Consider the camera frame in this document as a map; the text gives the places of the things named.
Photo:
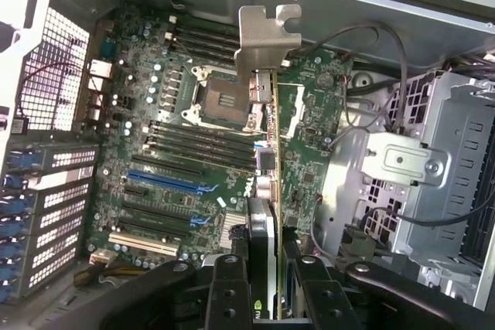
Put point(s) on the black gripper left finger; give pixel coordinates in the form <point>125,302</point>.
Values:
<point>226,295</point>

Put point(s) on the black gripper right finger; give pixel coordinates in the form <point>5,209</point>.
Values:
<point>325,295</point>

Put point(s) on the silver chipset heatsink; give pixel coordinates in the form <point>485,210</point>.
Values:
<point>235,220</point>

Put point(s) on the white expansion slot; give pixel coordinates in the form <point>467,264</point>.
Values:
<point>143,243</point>

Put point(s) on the blue expansion slot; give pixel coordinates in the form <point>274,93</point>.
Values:
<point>166,182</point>

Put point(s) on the white power connector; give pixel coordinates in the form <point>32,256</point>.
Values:
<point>101,258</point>

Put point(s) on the black RAM slot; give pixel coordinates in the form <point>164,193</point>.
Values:
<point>202,140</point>
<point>205,44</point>
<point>147,148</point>
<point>201,149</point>
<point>203,53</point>
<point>203,131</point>
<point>207,26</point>
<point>207,36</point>

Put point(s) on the green motherboard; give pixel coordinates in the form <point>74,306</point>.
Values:
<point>309,144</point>

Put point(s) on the metal socket cover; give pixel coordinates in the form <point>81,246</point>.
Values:
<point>299,106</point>

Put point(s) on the CPU socket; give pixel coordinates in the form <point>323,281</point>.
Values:
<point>220,98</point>

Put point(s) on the silver drive cage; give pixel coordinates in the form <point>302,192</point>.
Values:
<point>444,133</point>

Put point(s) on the round coin cell battery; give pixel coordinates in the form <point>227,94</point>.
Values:
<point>325,80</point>

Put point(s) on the blue slot retainer clip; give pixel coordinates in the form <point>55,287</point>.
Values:
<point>15,229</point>
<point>13,183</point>
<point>14,253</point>
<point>11,285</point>
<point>15,207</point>
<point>29,160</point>

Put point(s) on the thin metal locking lever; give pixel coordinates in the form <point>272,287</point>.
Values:
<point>187,56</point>

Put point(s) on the open black PC case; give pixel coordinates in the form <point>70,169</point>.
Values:
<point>348,13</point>

